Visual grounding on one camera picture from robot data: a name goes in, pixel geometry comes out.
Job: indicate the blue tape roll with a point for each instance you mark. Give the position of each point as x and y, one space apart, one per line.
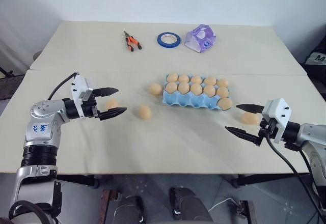
168 40

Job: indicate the blue egg tray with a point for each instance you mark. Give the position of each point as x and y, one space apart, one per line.
193 100

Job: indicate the tan egg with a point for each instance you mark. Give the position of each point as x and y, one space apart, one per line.
173 77
155 88
209 90
250 118
210 80
225 104
222 91
196 88
222 82
196 79
171 86
183 78
184 87
144 112
112 105

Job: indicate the dark metal stand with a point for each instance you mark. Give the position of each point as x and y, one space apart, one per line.
10 81

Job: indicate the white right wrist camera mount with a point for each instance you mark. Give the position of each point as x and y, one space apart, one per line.
277 114

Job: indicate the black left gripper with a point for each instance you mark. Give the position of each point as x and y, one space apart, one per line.
89 107

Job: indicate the rusty metal floor frame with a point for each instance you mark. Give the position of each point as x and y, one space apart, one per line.
245 212
109 206

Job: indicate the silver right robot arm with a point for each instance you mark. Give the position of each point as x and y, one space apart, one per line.
309 142

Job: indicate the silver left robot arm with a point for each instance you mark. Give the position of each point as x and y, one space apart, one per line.
42 122

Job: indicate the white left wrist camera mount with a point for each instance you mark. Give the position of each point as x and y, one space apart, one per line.
81 86

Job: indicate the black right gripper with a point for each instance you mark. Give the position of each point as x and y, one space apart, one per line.
268 129

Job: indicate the black table leg frame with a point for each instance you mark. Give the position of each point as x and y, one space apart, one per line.
265 179
79 179

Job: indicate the black bag with white label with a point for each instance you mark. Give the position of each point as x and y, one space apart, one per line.
315 61

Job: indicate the dark rounded shape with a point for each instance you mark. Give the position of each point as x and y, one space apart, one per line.
130 210
189 206

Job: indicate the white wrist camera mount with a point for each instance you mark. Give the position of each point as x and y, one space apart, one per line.
81 86
277 114

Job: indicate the purple white tissue pack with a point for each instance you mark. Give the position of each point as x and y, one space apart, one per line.
200 38

